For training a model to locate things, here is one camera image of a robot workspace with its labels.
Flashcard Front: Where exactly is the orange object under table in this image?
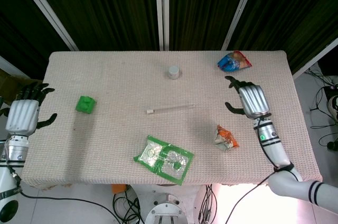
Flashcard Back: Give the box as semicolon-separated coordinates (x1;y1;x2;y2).
110;183;128;194

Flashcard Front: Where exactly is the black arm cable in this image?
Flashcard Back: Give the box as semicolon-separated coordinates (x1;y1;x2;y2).
6;164;117;219
226;117;303;224

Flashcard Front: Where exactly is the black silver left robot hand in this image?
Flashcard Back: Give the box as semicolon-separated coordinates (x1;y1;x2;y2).
5;82;58;138

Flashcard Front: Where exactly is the beige waffle tablecloth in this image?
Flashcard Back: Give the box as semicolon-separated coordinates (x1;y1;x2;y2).
20;50;323;189

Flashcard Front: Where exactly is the green clear plastic bag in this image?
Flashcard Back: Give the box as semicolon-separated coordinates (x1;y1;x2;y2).
133;135;195;186

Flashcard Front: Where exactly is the dark green curtain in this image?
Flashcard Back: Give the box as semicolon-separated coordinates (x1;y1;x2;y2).
0;0;338;77

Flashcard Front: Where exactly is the orange white crumpled snack bag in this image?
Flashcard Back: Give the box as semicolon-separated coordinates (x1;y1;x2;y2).
213;124;240;152

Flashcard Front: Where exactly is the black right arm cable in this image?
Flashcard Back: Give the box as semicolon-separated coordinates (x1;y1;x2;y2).
226;117;303;224

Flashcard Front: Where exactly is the brown cardboard box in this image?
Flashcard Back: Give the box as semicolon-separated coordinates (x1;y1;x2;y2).
0;68;29;95

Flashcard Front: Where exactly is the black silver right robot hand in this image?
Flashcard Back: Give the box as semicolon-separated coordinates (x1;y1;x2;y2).
224;75;272;119

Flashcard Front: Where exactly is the small grey cup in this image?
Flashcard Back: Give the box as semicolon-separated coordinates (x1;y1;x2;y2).
165;65;183;80

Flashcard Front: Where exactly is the black floor cable bundle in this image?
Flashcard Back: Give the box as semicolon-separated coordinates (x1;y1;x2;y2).
308;68;338;153
198;184;213;224
112;184;145;224

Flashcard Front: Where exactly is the green toy building block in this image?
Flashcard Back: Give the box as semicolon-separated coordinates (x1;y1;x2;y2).
75;95;96;115

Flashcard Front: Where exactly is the clear glass test tube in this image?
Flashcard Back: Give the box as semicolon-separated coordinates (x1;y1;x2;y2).
152;104;195;114

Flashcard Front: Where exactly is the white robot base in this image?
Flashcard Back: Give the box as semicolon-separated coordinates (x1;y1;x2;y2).
144;192;190;224

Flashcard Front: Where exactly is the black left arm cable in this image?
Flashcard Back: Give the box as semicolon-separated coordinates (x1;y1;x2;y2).
6;164;117;219

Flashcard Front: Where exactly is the white frame post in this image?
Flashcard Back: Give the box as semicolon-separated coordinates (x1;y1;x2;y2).
292;38;338;80
10;0;80;52
154;0;170;51
221;0;261;51

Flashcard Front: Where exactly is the blue snack bag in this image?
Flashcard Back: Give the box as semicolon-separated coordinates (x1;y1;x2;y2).
217;50;253;72

